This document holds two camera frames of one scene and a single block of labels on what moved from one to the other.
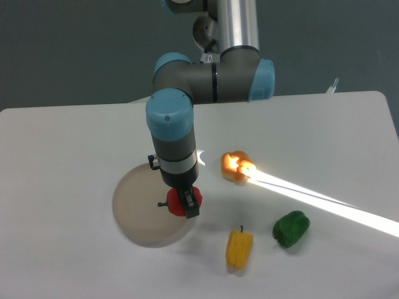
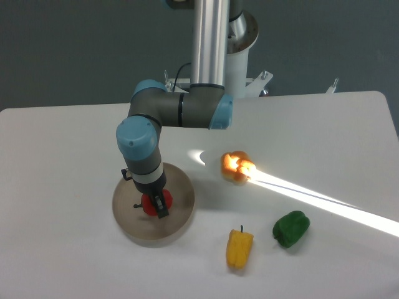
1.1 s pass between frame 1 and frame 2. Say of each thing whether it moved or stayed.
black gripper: moved
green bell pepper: stayed
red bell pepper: moved
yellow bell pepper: stayed
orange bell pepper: stayed
